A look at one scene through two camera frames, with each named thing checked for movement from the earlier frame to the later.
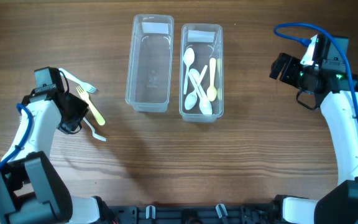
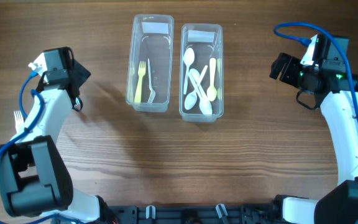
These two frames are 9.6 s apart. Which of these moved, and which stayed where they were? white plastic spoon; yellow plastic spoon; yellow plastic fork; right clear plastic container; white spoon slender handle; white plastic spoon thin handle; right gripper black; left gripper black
Moved: yellow plastic fork; left gripper black
Stayed: white plastic spoon thin handle; yellow plastic spoon; right gripper black; white spoon slender handle; white plastic spoon; right clear plastic container
